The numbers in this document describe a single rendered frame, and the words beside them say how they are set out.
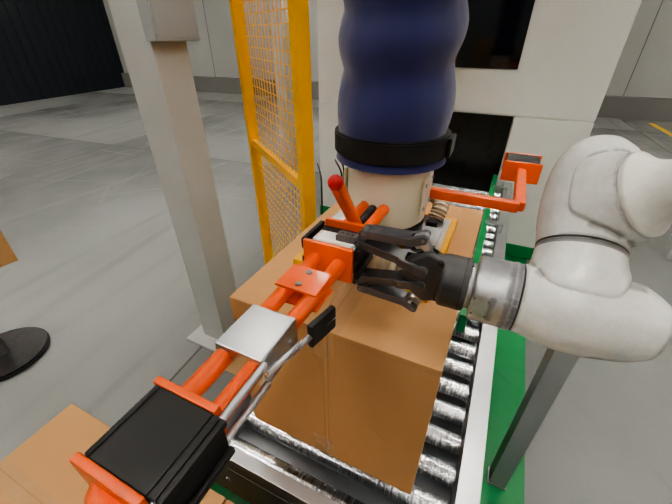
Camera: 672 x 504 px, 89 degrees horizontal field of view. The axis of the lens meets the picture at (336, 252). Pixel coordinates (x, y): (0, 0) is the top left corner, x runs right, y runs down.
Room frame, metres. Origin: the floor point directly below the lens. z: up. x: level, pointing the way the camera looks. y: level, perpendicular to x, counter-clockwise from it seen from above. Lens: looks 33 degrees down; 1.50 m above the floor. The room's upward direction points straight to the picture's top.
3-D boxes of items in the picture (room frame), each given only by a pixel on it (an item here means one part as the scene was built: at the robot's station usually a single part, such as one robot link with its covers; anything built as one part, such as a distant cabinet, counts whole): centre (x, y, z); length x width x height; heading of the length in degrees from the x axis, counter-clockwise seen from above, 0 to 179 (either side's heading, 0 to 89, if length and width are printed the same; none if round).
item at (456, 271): (0.39, -0.14, 1.20); 0.09 x 0.07 x 0.08; 65
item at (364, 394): (0.69, -0.11, 0.88); 0.60 x 0.40 x 0.40; 155
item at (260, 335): (0.27, 0.09, 1.20); 0.07 x 0.07 x 0.04; 65
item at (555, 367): (0.66, -0.64, 0.50); 0.07 x 0.07 x 1.00; 65
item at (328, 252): (0.47, 0.00, 1.20); 0.10 x 0.08 x 0.06; 65
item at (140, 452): (0.15, 0.15, 1.20); 0.08 x 0.07 x 0.05; 155
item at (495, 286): (0.36, -0.21, 1.20); 0.09 x 0.06 x 0.09; 155
